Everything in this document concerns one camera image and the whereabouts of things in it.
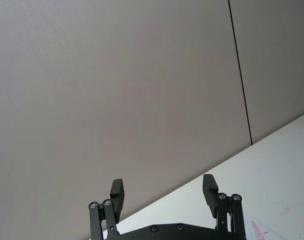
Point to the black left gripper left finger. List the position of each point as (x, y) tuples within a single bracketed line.
[(116, 197)]

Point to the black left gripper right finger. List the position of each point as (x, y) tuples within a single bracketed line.
[(210, 197)]

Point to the white sheet with red print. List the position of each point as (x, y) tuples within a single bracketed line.
[(260, 231)]

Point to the white table cloth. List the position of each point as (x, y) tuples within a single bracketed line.
[(267, 175)]

